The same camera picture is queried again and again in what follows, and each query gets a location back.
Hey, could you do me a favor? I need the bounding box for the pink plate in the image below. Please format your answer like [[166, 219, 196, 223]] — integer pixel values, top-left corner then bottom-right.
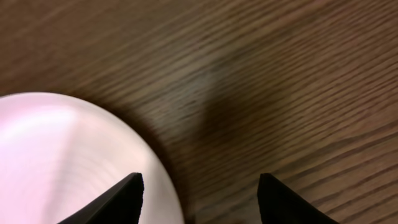
[[1, 92, 184, 223]]

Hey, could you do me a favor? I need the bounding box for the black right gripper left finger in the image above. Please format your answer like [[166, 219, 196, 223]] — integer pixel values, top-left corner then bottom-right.
[[60, 173, 144, 224]]

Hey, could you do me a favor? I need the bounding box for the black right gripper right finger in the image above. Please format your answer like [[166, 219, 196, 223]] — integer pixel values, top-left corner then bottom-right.
[[257, 173, 338, 224]]

